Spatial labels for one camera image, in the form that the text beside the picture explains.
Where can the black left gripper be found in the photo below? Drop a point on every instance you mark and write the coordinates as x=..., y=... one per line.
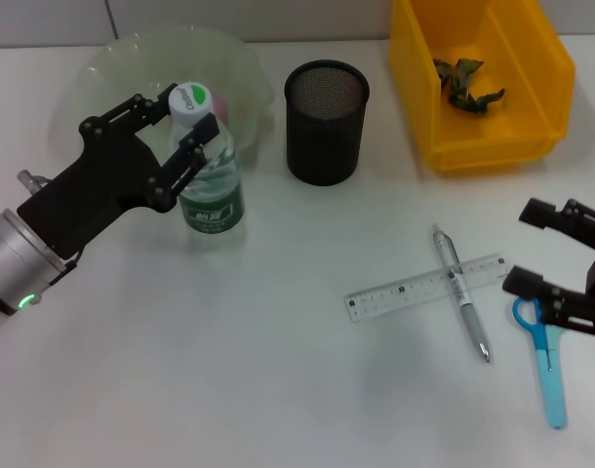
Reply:
x=97, y=180

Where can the pink peach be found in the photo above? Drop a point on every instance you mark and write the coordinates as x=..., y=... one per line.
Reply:
x=220, y=107

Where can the clear green-label water bottle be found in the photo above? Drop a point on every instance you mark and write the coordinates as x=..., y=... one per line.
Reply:
x=212, y=200

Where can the blue scissors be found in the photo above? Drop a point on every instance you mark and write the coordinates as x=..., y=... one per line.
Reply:
x=553, y=385

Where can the green plastic wrapper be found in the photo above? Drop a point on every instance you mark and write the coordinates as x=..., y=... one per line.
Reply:
x=465, y=92

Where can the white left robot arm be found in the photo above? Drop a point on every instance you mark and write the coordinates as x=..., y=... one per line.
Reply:
x=10, y=258

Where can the translucent green fruit bowl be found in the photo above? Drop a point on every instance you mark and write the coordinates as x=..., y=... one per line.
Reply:
x=131, y=63

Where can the silver ballpoint pen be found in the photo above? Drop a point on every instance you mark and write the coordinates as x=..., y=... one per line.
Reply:
x=444, y=248

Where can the clear plastic ruler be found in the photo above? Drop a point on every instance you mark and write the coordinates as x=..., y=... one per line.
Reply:
x=400, y=295

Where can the black mesh pen cup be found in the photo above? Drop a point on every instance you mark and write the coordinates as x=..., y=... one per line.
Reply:
x=327, y=141

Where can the yellow plastic bin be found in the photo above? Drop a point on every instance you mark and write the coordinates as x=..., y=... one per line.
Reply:
x=531, y=112

